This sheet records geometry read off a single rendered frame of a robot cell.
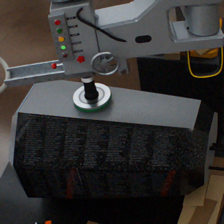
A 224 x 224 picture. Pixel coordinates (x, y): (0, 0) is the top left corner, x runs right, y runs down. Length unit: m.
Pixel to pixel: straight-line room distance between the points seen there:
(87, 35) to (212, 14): 0.64
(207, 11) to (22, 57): 2.77
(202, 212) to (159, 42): 1.07
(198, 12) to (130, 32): 0.36
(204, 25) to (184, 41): 0.15
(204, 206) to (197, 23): 1.13
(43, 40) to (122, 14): 2.62
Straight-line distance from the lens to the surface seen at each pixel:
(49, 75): 2.57
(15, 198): 3.46
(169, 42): 2.43
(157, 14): 2.33
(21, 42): 5.04
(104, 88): 2.76
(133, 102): 2.73
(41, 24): 5.24
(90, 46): 2.40
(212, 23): 2.43
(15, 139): 2.87
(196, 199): 2.93
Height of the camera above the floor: 2.60
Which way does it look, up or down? 42 degrees down
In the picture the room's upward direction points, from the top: 11 degrees counter-clockwise
